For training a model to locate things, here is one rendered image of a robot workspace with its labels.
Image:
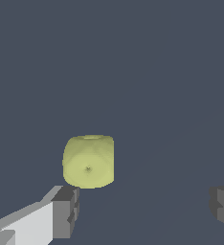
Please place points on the yellow-green rounded fruit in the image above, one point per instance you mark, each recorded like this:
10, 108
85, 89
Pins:
88, 162

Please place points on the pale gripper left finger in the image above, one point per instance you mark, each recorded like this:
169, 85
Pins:
43, 220

